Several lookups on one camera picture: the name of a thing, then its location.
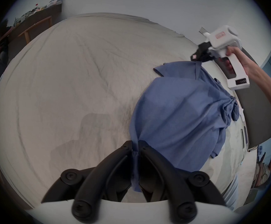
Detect blue shirt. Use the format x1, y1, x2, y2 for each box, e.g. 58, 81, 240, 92
129, 61, 240, 193

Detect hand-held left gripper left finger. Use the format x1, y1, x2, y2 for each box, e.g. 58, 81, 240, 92
41, 141, 133, 221

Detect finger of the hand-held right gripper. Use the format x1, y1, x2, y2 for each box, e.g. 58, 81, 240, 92
190, 48, 202, 62
200, 50, 214, 63

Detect bed with beige sheet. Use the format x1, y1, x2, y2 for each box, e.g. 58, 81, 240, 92
0, 13, 250, 210

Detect person's body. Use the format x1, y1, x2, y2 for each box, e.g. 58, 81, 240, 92
221, 174, 240, 210

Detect person's right forearm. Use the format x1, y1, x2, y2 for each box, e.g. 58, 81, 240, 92
244, 55, 271, 132

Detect person's right hand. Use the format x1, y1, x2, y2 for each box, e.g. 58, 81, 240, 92
226, 46, 250, 76

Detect cluttered wooden table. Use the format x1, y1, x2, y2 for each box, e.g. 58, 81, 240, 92
7, 0, 63, 44

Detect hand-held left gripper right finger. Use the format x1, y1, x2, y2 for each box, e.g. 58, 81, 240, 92
137, 141, 227, 222

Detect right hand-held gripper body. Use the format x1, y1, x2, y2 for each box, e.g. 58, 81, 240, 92
197, 25, 250, 91

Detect dark grey padded headboard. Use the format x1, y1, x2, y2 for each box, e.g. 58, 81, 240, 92
234, 48, 271, 149

